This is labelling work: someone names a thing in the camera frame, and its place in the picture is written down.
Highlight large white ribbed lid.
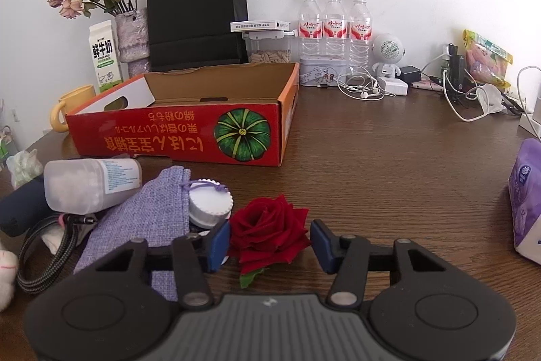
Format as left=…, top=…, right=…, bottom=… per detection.
left=188, top=179, right=234, bottom=230

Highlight purple linen drawstring pouch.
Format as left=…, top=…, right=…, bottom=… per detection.
left=72, top=165, right=193, bottom=302

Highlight red rose flower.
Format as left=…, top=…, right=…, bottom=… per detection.
left=228, top=194, right=311, bottom=289

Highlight clear cotton swab jar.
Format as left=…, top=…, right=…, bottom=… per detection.
left=43, top=158, right=142, bottom=215

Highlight dark navy fabric case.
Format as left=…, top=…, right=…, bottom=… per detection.
left=0, top=176, right=53, bottom=237

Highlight red pumpkin cardboard box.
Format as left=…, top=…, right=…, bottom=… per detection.
left=67, top=62, right=300, bottom=167

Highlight white power adapter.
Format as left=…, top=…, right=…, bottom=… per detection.
left=377, top=77, right=408, bottom=96

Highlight white printed tin box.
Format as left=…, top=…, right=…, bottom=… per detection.
left=299, top=56, right=349, bottom=87

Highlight purple tissue pack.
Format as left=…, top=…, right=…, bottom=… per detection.
left=508, top=138, right=541, bottom=264

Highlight yellow ceramic mug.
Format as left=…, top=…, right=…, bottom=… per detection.
left=49, top=84, right=96, bottom=133

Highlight black phone stand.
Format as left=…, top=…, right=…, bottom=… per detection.
left=445, top=44, right=471, bottom=96

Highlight small white robot toy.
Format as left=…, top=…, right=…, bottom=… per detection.
left=371, top=34, right=405, bottom=78

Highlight white face mask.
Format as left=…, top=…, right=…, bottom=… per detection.
left=476, top=83, right=504, bottom=114

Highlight white green milk carton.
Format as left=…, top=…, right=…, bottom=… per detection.
left=89, top=20, right=123, bottom=92

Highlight clear seed storage container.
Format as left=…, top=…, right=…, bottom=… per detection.
left=242, top=30, right=297, bottom=63

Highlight middle water bottle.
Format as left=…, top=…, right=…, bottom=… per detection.
left=323, top=0, right=348, bottom=60

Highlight water bottle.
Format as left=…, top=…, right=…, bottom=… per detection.
left=349, top=0, right=372, bottom=72
left=298, top=0, right=322, bottom=59
left=323, top=0, right=348, bottom=60

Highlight right water bottle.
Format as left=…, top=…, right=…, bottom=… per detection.
left=349, top=0, right=372, bottom=72

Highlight purple textured vase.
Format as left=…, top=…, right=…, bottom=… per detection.
left=116, top=8, right=150, bottom=78

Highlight black paper shopping bag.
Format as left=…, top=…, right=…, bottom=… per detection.
left=148, top=0, right=249, bottom=72

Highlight yellow pink snack bag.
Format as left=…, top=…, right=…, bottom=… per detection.
left=462, top=29, right=514, bottom=91

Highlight left water bottle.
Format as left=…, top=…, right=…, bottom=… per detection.
left=298, top=0, right=322, bottom=59

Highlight flat white box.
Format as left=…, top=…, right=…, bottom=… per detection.
left=230, top=19, right=290, bottom=32

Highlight black braided cable coil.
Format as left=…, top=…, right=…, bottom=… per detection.
left=16, top=212, right=97, bottom=295

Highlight white wired earphones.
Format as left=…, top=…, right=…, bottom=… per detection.
left=336, top=68, right=385, bottom=102

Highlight white charging cable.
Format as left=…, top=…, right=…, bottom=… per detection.
left=420, top=51, right=500, bottom=123

